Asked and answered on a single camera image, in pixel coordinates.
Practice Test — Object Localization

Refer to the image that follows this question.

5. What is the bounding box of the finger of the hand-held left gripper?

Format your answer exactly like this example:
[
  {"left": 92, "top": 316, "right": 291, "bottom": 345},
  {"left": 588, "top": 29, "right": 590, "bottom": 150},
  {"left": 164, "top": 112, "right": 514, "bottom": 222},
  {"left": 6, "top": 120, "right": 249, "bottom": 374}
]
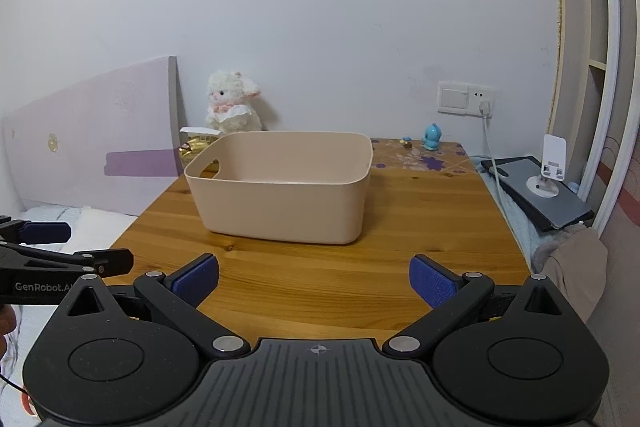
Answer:
[
  {"left": 0, "top": 217, "right": 72, "bottom": 248},
  {"left": 0, "top": 243, "right": 134, "bottom": 279}
]

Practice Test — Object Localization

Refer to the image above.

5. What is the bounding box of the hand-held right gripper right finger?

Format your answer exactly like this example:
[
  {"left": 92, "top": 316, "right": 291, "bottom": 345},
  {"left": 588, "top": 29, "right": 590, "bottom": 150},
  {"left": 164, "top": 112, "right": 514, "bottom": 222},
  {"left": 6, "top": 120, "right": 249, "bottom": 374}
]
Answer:
[{"left": 382, "top": 254, "right": 576, "bottom": 355}]

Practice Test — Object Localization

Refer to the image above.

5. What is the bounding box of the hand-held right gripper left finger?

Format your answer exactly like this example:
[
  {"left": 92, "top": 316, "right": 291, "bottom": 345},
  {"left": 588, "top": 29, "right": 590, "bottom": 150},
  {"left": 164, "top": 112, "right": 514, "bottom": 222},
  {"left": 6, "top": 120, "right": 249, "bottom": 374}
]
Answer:
[{"left": 60, "top": 253, "right": 251, "bottom": 358}]

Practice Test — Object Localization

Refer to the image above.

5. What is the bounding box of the beige plastic storage bin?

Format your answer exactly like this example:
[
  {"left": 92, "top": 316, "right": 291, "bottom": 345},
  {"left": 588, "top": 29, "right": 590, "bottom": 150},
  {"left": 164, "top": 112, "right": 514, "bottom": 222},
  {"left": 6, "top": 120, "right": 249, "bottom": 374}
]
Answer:
[{"left": 184, "top": 131, "right": 375, "bottom": 245}]

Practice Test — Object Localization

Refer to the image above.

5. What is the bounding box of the light blue bed sheet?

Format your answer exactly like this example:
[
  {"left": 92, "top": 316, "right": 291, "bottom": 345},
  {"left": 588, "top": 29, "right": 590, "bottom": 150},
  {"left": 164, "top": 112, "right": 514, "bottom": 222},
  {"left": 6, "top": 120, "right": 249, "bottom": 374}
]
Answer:
[{"left": 0, "top": 204, "right": 138, "bottom": 423}]

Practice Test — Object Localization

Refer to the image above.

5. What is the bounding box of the light blue cloth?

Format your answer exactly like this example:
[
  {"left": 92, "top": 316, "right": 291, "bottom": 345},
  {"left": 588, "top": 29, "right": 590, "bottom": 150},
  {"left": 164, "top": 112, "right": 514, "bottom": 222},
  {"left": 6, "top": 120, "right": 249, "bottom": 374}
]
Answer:
[{"left": 487, "top": 174, "right": 543, "bottom": 270}]

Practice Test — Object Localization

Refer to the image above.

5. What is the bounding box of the purple headboard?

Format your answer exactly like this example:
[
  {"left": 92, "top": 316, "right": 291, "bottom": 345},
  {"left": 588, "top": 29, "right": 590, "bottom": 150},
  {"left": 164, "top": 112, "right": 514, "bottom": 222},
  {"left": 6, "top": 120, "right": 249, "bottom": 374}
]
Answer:
[{"left": 0, "top": 55, "right": 183, "bottom": 217}]

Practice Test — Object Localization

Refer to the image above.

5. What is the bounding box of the purple floral table mat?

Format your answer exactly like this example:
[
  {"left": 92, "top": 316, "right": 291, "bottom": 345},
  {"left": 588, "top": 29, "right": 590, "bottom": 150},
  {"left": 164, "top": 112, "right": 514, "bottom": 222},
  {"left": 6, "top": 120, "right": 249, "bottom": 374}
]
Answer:
[{"left": 369, "top": 138, "right": 472, "bottom": 174}]

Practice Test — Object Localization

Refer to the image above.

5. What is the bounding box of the gold tissue packet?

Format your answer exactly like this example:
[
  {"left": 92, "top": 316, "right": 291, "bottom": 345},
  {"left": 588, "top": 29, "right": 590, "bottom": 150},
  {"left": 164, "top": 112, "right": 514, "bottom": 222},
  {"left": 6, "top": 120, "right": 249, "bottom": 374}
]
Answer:
[{"left": 179, "top": 134, "right": 221, "bottom": 162}]

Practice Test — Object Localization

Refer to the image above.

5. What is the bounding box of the beige cloth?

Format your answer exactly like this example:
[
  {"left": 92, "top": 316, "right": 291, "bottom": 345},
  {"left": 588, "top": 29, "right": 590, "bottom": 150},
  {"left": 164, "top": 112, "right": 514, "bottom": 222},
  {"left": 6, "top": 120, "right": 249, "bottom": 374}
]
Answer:
[{"left": 540, "top": 227, "right": 608, "bottom": 323}]

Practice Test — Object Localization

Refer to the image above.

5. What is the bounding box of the blue figurine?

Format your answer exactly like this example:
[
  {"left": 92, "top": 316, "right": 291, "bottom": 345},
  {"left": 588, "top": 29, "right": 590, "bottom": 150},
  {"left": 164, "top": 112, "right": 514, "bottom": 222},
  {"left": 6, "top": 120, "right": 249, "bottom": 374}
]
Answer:
[{"left": 421, "top": 123, "right": 443, "bottom": 151}]

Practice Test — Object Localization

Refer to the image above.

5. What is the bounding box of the grey laptop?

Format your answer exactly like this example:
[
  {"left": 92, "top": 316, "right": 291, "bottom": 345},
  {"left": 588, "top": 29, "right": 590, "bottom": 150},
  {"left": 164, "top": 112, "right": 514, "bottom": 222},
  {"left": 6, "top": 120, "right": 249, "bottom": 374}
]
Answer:
[{"left": 480, "top": 156, "right": 596, "bottom": 230}]

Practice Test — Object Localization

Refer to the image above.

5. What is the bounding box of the white phone stand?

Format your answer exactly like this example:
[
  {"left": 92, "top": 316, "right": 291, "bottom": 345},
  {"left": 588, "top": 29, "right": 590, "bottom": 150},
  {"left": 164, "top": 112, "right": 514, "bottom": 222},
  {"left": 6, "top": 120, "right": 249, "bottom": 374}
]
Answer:
[{"left": 525, "top": 134, "right": 568, "bottom": 198}]

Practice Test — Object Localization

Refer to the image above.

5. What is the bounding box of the white plush sheep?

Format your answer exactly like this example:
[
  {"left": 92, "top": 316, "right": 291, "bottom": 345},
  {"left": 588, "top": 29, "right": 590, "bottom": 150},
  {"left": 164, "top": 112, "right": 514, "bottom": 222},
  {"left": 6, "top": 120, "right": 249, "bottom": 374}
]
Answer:
[{"left": 206, "top": 69, "right": 263, "bottom": 135}]

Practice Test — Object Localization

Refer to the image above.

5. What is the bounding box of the white bookshelf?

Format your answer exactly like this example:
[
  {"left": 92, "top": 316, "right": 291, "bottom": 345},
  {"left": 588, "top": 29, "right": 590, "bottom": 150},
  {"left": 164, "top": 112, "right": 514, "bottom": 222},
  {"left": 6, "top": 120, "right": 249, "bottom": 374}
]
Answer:
[{"left": 547, "top": 0, "right": 640, "bottom": 240}]

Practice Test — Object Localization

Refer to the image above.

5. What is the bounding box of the thin black cable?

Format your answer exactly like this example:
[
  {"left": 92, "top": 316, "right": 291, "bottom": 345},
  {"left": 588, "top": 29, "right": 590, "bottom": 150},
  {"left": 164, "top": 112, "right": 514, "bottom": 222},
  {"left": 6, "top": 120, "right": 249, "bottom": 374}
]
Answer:
[{"left": 0, "top": 373, "right": 28, "bottom": 397}]

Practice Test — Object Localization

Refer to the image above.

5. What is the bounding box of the white plug and cable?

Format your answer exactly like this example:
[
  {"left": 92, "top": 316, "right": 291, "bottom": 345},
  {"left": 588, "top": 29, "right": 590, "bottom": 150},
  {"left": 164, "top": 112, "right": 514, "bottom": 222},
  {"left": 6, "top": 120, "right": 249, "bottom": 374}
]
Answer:
[{"left": 479, "top": 101, "right": 502, "bottom": 175}]

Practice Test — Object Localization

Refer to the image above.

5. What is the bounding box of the white wall switch socket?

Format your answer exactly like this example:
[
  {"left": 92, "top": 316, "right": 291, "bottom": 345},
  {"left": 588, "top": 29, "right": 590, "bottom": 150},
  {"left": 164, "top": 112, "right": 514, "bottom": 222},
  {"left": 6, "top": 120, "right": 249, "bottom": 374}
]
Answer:
[{"left": 437, "top": 81, "right": 501, "bottom": 116}]

